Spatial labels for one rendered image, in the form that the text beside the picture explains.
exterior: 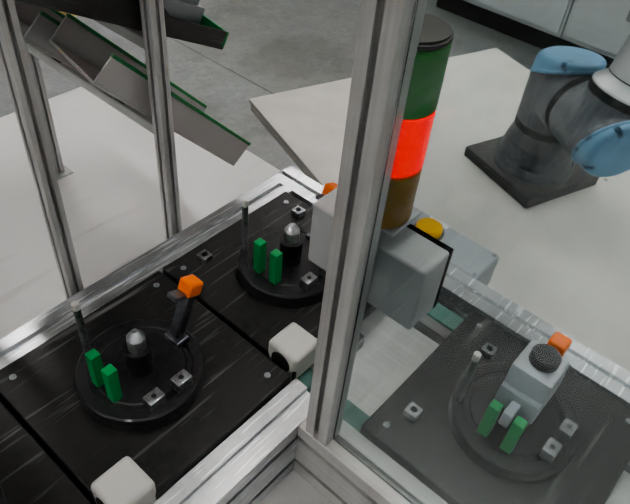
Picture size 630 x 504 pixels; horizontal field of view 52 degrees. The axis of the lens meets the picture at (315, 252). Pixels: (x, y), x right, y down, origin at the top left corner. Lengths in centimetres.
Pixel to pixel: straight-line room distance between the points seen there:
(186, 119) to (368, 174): 51
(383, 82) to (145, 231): 74
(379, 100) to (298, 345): 41
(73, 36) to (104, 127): 43
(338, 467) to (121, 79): 52
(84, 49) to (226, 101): 216
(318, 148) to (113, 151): 39
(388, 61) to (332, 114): 100
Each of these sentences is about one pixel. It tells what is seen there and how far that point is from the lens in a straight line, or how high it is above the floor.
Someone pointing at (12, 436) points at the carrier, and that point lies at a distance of 77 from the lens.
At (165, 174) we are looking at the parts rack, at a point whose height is 105.
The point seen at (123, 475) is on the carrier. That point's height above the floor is 99.
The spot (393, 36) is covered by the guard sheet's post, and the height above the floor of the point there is 143.
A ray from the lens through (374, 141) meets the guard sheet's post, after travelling 44.
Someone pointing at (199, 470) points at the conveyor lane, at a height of 96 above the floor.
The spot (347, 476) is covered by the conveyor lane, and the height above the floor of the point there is 94.
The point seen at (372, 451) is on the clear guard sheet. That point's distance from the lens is 70.
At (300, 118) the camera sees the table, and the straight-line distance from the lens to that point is 139.
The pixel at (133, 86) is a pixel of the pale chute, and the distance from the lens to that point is 86.
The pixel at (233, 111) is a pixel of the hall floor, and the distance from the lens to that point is 303.
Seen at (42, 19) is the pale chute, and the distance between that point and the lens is 96.
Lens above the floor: 160
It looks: 44 degrees down
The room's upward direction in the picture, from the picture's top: 6 degrees clockwise
